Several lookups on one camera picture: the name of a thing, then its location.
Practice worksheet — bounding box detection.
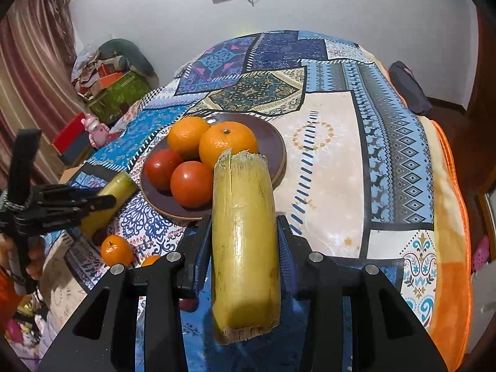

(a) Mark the red tomato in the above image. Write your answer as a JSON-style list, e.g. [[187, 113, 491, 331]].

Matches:
[[170, 161, 215, 208], [144, 149, 184, 191]]

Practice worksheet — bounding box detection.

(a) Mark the person's left hand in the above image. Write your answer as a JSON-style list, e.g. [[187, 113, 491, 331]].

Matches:
[[25, 237, 46, 280]]

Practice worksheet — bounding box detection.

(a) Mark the red box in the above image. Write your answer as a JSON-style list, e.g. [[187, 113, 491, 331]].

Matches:
[[52, 114, 92, 165]]

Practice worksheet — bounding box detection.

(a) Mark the dark grey backpack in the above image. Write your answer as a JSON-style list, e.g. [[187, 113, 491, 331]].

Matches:
[[387, 61, 432, 116]]

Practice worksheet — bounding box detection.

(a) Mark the pink toy figure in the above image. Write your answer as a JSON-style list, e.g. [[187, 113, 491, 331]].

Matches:
[[83, 113, 110, 148]]

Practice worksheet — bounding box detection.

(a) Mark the yellow sugarcane piece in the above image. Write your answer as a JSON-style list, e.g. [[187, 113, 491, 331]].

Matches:
[[211, 148, 282, 346], [79, 171, 139, 238]]

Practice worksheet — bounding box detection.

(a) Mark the checkered cloth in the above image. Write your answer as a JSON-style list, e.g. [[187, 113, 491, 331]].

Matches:
[[132, 85, 187, 106]]

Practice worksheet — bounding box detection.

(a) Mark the large orange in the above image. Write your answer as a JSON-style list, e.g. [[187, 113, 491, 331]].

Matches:
[[167, 117, 212, 160], [199, 121, 259, 171]]

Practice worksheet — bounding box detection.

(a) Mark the patchwork printed blanket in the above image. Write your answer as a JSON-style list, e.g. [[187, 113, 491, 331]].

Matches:
[[39, 29, 446, 372]]

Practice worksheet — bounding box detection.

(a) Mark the striped brown curtain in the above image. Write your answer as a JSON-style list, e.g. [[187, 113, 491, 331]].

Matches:
[[0, 0, 84, 187]]

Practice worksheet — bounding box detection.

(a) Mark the orange blanket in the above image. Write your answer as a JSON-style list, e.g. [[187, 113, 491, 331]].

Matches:
[[428, 118, 472, 372]]

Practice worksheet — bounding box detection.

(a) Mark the purple plate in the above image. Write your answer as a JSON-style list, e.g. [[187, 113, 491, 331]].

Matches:
[[139, 113, 287, 221]]

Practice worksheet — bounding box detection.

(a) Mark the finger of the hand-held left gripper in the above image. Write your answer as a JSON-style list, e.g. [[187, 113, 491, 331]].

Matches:
[[37, 183, 117, 215], [23, 209, 97, 238]]

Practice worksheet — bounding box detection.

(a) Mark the grey-green cushion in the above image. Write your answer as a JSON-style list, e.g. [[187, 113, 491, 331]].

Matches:
[[99, 39, 159, 86]]

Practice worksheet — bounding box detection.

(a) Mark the pink plastic object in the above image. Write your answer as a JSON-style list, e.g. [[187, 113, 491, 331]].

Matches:
[[471, 236, 491, 272]]

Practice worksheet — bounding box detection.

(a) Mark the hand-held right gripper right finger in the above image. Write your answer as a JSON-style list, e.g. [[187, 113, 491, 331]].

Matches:
[[276, 215, 448, 372]]

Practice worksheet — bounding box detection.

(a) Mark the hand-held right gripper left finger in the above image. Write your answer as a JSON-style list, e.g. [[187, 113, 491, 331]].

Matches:
[[37, 217, 213, 372]]

